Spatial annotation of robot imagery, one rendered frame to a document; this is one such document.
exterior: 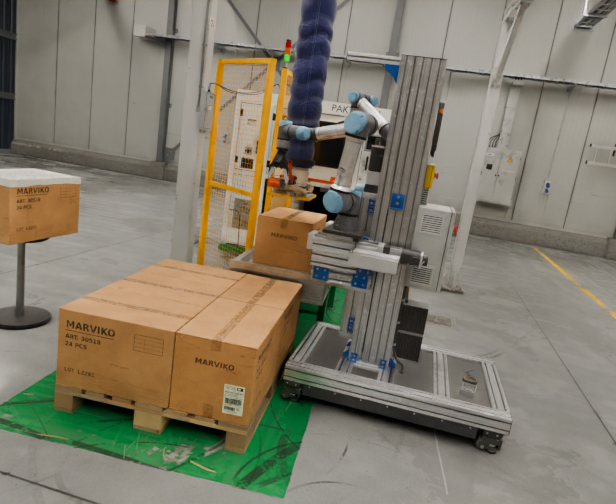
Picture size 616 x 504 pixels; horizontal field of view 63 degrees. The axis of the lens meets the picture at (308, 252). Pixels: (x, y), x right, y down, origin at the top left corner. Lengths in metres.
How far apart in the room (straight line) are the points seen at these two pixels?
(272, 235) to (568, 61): 9.90
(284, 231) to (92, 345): 1.52
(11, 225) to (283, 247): 1.70
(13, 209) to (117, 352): 1.29
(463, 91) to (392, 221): 9.41
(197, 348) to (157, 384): 0.29
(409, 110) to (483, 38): 9.55
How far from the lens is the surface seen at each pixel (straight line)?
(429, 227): 2.91
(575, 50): 12.66
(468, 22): 12.50
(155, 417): 2.68
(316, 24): 3.50
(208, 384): 2.49
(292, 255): 3.54
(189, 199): 4.40
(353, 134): 2.64
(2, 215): 3.55
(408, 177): 2.94
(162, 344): 2.50
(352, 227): 2.82
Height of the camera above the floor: 1.49
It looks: 12 degrees down
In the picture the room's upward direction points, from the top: 9 degrees clockwise
